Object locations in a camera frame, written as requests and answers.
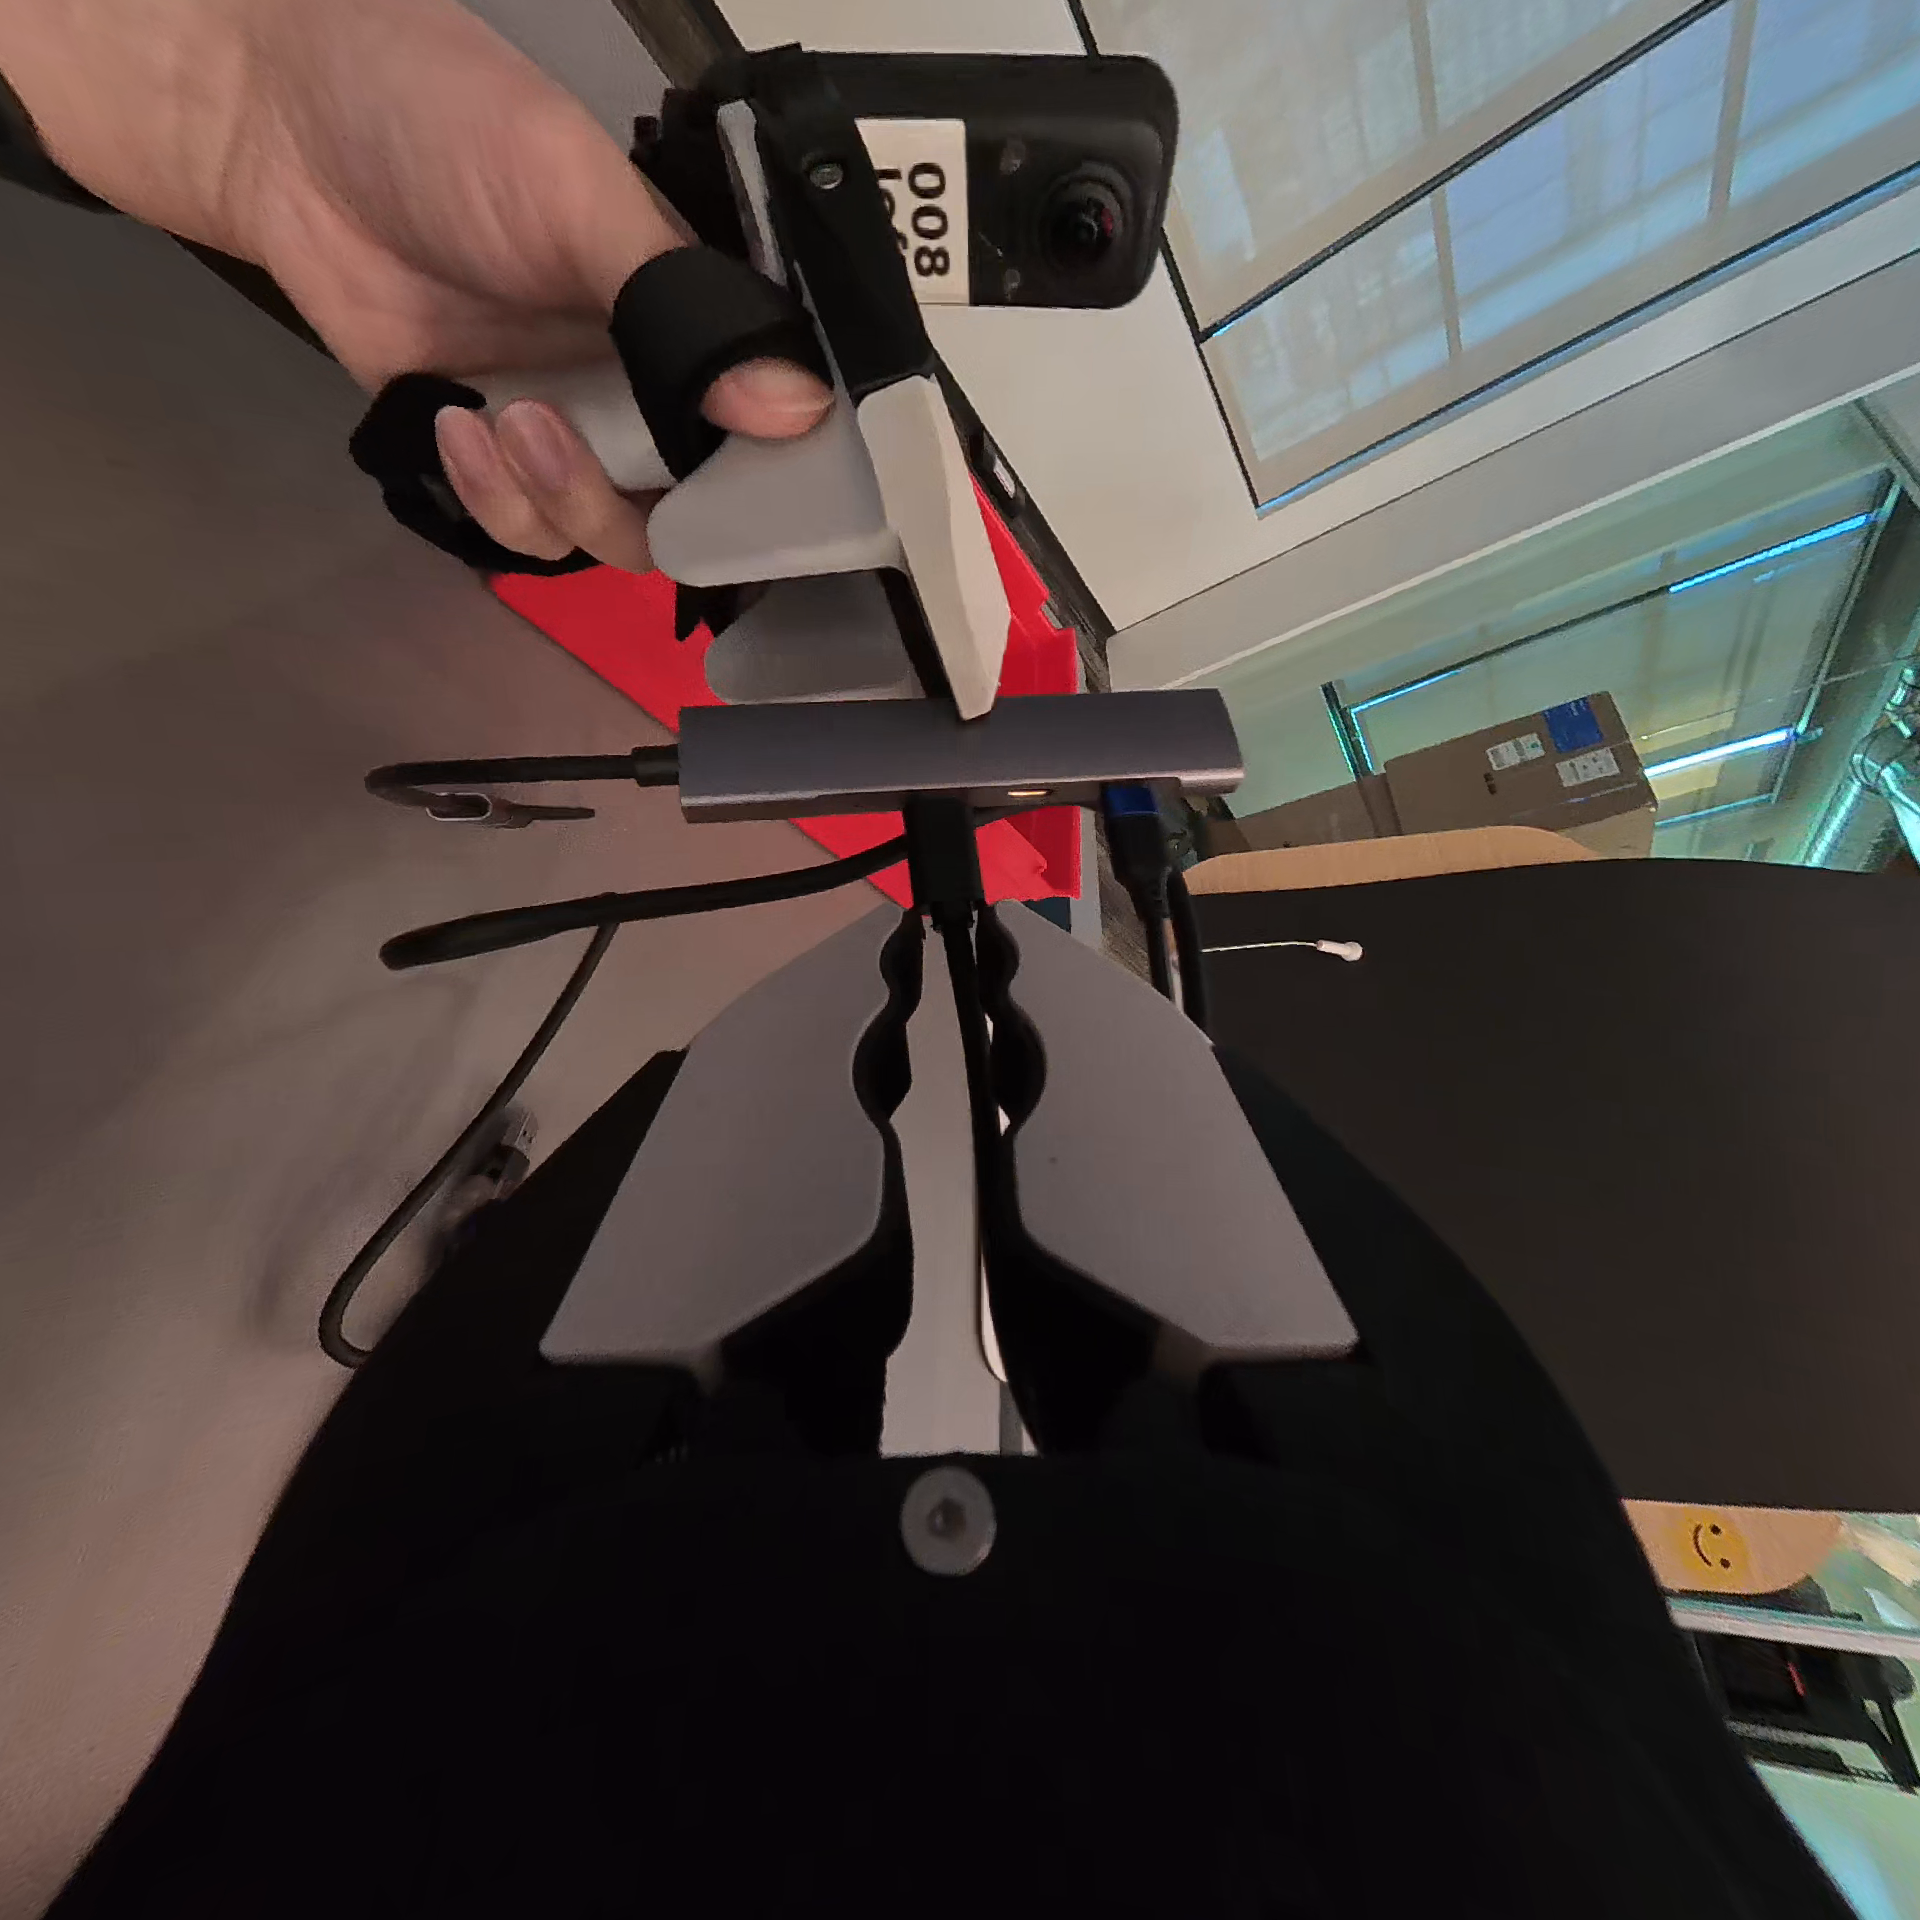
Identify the black panel wooden board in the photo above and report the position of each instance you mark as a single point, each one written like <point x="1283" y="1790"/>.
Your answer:
<point x="1576" y="1201"/>

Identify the grey usb hub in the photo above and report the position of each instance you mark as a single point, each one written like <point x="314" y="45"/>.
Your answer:
<point x="839" y="750"/>

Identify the person's left hand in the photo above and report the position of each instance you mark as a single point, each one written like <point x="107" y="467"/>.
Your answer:
<point x="375" y="181"/>

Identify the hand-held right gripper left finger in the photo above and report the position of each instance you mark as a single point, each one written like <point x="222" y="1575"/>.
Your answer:
<point x="734" y="1184"/>

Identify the large gridded window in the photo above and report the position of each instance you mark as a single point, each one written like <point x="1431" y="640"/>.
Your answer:
<point x="1576" y="181"/>

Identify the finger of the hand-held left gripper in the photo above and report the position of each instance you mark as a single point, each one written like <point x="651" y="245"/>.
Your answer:
<point x="937" y="524"/>

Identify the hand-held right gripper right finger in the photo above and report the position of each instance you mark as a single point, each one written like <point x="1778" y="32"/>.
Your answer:
<point x="1184" y="1201"/>

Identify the red plastic bin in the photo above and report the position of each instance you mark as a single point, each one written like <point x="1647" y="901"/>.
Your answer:
<point x="628" y="645"/>

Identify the cardboard box blue label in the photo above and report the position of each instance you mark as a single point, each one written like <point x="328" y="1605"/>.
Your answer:
<point x="1499" y="780"/>

